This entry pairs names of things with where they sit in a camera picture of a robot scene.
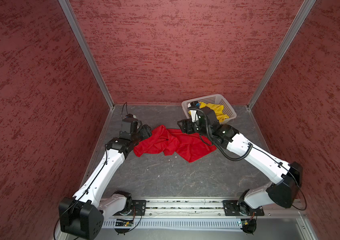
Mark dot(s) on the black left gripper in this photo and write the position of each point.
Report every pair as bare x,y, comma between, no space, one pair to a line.
146,132

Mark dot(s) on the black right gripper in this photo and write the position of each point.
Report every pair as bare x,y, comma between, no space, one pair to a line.
186,124

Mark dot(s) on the red shorts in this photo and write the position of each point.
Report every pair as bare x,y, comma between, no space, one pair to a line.
169,141

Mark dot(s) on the white plastic laundry basket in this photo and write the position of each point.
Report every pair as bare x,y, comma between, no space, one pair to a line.
212,99

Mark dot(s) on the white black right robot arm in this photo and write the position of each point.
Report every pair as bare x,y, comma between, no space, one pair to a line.
285,179

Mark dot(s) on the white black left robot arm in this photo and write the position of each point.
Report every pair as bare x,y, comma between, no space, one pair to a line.
83,214

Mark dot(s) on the yellow shorts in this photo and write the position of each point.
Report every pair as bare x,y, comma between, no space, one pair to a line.
218,110

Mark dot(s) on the left small circuit board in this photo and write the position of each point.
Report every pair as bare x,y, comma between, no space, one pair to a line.
124,223

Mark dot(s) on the small circuit board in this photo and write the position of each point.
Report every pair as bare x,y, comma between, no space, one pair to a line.
124,223
244,222

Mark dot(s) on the right small circuit board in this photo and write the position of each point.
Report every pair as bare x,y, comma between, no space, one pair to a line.
244,222

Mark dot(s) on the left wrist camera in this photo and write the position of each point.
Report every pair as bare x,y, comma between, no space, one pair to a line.
130,127

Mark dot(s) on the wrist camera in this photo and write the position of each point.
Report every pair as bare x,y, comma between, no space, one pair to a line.
203,118
130,127

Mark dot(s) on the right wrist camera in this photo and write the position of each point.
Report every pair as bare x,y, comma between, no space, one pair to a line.
203,118

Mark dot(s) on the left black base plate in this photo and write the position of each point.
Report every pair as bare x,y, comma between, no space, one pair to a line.
135,207

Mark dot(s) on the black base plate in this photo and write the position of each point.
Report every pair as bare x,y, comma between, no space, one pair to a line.
233,209
135,207

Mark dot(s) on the aluminium front rail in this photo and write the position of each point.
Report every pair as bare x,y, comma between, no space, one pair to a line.
211,208

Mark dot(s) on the white slotted cable duct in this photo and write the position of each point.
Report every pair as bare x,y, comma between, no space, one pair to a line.
179,224

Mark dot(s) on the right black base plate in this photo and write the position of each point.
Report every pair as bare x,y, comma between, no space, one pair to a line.
233,209

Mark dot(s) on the left corner aluminium post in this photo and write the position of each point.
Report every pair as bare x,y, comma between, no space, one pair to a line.
73,22

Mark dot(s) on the corner aluminium post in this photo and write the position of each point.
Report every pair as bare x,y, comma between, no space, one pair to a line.
73,22
290,35

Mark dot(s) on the right corner aluminium post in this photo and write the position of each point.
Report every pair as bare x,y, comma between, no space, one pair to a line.
290,35

